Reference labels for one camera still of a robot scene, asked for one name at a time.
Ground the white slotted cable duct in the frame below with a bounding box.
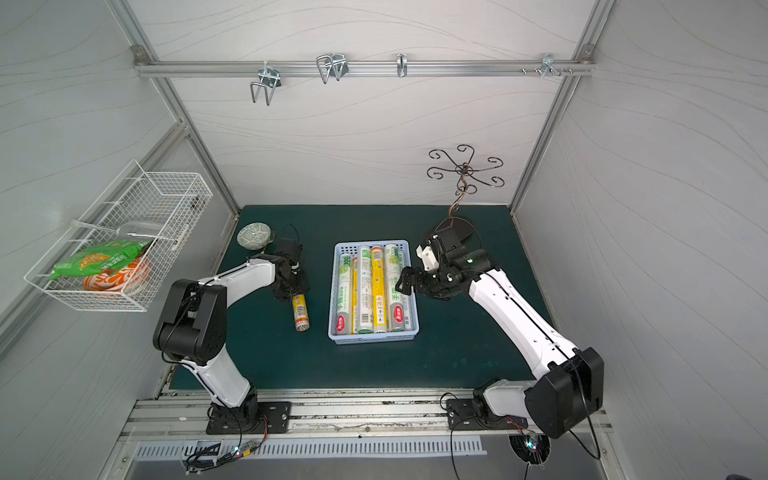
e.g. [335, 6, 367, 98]
[134, 435, 487, 462]

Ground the bronze jewelry tree stand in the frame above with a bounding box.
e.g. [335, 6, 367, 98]
[426, 143, 506, 235]

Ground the aluminium rail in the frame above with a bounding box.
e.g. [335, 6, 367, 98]
[119, 388, 613, 442]
[134, 58, 597, 79]

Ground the double metal hook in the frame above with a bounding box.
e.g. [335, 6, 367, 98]
[315, 53, 349, 84]
[250, 62, 282, 106]

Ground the green snack bag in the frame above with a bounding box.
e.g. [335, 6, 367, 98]
[49, 239, 151, 281]

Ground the white green wrap roll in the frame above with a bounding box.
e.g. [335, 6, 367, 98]
[335, 254, 353, 335]
[357, 246, 373, 334]

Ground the metal hook right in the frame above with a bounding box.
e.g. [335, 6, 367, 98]
[520, 53, 573, 78]

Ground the orange snack bag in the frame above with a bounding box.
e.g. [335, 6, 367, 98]
[82, 258, 150, 293]

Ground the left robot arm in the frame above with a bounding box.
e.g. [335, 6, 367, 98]
[152, 252, 308, 410]

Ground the aluminium top rail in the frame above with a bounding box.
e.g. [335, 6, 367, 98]
[134, 58, 597, 79]

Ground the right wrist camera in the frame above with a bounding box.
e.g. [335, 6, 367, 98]
[416, 245, 439, 272]

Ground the single metal hook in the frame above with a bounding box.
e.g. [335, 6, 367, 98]
[396, 53, 408, 78]

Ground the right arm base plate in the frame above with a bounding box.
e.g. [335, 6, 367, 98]
[440, 398, 528, 432]

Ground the double metal hook middle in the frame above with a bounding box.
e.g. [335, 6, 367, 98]
[315, 53, 349, 84]

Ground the aluminium front rail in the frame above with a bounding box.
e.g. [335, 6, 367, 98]
[119, 388, 613, 442]

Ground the light blue plastic basket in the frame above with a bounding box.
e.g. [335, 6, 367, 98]
[328, 240, 419, 345]

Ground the yellow wrap roll long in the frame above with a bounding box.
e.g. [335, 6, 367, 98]
[350, 255, 359, 335]

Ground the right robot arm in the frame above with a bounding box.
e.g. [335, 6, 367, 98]
[397, 246, 605, 439]

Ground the double metal hook left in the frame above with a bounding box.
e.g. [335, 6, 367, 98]
[250, 62, 282, 106]

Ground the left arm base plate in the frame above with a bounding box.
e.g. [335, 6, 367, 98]
[205, 402, 292, 435]

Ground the white wire wall basket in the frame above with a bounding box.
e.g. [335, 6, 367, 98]
[24, 161, 212, 312]

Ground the clear wrap roll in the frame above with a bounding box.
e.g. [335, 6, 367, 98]
[383, 242, 408, 333]

